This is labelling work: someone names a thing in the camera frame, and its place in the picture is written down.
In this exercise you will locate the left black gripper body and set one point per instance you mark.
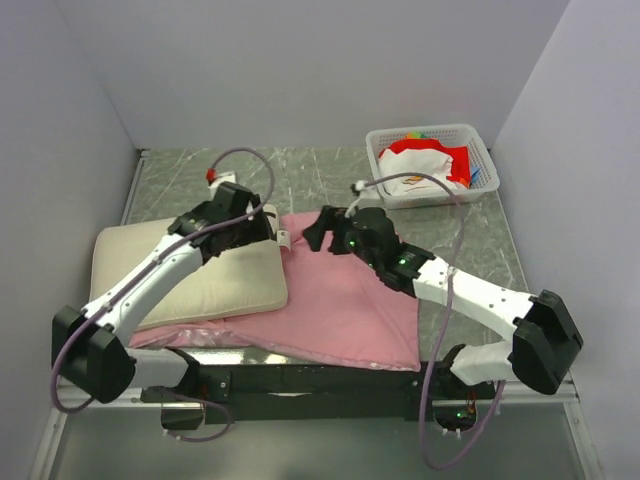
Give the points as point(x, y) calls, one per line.
point(249, 231)

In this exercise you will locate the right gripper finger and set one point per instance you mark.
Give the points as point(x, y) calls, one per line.
point(327, 220)
point(338, 245)

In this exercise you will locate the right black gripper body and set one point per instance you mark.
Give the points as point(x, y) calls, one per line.
point(352, 244)

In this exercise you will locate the pink pillowcase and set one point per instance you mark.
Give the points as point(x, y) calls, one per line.
point(336, 312)

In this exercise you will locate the cream pillow with bear print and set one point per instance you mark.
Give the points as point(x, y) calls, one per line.
point(240, 281)

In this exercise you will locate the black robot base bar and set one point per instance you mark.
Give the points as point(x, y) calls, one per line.
point(310, 392)

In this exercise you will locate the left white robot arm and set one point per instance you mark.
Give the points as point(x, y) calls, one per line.
point(90, 346)

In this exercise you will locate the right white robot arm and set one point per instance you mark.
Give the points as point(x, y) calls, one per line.
point(539, 340)

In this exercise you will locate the white plastic basket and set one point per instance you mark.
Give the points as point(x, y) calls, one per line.
point(484, 175)

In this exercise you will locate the red and white cloth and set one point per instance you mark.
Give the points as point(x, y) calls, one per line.
point(449, 165)

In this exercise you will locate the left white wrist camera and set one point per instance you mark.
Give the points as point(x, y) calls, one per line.
point(215, 177)

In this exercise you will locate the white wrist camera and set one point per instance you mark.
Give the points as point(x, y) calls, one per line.
point(364, 196)
point(215, 177)

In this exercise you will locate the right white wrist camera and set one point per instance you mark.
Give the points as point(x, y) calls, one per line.
point(364, 196)

